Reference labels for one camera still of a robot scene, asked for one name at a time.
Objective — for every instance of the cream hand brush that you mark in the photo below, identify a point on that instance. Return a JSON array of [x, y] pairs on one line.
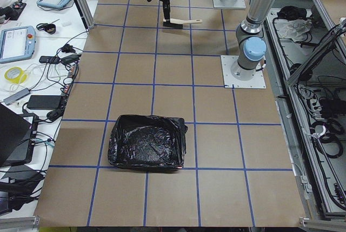
[[178, 23]]

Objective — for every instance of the black scissors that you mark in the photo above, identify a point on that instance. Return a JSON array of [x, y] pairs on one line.
[[40, 26]]

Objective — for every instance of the black bag lined bin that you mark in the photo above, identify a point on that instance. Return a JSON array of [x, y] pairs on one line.
[[148, 142]]

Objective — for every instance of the yellow tape roll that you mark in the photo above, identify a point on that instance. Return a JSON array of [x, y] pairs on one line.
[[15, 75]]

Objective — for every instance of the black laptop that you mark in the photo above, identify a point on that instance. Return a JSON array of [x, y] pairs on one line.
[[18, 132]]

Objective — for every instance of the black power adapter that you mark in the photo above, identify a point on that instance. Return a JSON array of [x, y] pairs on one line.
[[44, 102]]

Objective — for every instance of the white cloth pile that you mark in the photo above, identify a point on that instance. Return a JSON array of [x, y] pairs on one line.
[[295, 30]]

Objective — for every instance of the small black bowl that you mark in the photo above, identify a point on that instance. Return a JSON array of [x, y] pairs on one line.
[[50, 28]]

